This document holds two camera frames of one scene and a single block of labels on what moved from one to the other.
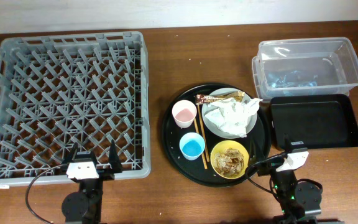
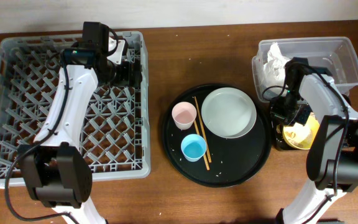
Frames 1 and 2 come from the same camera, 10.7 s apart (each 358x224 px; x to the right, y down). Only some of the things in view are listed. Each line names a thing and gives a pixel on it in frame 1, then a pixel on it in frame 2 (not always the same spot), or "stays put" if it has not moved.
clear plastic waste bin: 302,66 stays put
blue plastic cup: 191,144 stays put
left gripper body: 105,176 → 122,75
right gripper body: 270,166 → 290,108
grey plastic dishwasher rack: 50,93 stays put
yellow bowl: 223,146 → 302,136
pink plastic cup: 184,112 stays put
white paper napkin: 232,116 → 274,71
